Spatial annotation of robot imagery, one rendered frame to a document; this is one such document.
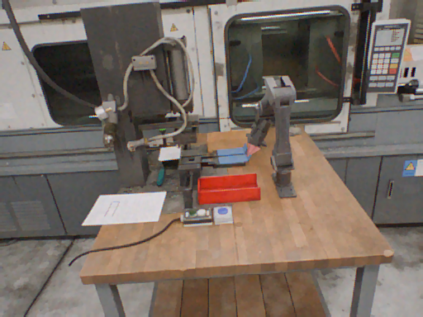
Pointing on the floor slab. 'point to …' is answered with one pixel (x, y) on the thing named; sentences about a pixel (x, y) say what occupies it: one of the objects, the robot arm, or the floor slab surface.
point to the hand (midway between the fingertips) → (248, 154)
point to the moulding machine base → (379, 163)
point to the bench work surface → (249, 248)
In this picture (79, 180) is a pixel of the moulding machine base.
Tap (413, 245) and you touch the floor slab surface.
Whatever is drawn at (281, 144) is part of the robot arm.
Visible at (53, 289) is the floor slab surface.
